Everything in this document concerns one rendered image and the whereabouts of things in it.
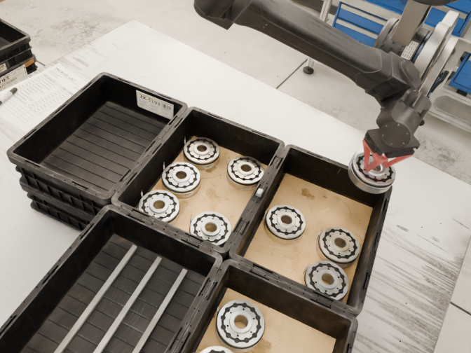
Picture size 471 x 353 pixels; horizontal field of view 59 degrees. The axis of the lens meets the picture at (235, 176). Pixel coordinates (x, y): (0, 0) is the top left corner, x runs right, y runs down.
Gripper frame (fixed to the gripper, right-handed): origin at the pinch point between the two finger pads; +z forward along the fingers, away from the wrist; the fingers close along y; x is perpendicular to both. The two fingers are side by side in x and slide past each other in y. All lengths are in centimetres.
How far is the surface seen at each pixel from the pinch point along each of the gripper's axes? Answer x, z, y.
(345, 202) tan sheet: 4.7, 21.9, 3.2
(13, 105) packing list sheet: 79, 39, -84
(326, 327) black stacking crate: -25.9, 19.2, -19.5
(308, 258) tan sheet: -8.6, 22.1, -14.7
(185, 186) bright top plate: 18.6, 20.6, -39.1
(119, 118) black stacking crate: 52, 25, -51
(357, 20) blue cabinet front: 150, 58, 106
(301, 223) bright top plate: -0.1, 19.4, -13.5
